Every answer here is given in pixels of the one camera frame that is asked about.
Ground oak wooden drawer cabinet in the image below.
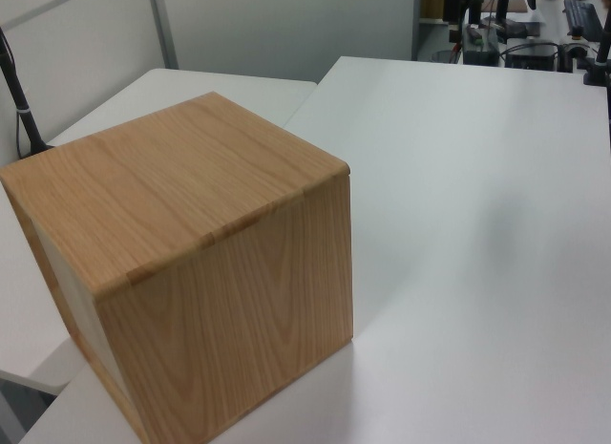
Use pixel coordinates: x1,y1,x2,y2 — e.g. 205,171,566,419
0,91,353,444

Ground small black electronics box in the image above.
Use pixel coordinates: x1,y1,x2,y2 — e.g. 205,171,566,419
463,25,498,66

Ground brown wooden shelf cabinet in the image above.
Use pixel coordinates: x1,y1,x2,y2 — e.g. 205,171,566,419
419,0,460,23

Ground black desktop computer box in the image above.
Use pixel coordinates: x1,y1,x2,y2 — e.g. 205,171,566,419
505,41,560,72

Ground black monitor stand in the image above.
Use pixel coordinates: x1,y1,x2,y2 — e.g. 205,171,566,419
491,0,528,40

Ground black computer keyboard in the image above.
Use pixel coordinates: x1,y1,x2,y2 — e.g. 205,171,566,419
562,0,606,42

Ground grey metal partition post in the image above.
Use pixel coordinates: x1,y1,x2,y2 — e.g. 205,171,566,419
146,0,180,71

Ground thin black cable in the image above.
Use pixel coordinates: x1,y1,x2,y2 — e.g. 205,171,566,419
15,108,26,160

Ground black camera stand pole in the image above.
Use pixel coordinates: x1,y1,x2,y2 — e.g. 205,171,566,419
0,26,54,153

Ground black clamp mount pole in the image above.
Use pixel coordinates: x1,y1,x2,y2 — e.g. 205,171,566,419
580,0,611,87

